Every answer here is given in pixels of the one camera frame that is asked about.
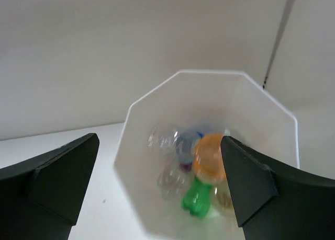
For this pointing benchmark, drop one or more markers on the blue-label clear bottle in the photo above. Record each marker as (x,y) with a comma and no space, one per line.
(187,140)

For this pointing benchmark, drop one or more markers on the orange sea-buckthorn juice bottle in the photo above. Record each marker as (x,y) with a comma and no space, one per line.
(208,165)

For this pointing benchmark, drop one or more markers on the green plastic bottle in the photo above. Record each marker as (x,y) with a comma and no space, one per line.
(197,199)

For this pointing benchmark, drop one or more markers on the black-label clear bottle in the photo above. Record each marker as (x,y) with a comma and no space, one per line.
(173,182)

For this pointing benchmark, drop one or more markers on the white translucent bin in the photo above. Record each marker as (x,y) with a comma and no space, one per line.
(199,99)

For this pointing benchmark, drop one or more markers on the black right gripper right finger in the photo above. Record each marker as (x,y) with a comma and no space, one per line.
(273,200)

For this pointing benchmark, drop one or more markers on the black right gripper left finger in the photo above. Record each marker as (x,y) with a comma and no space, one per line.
(41,197)

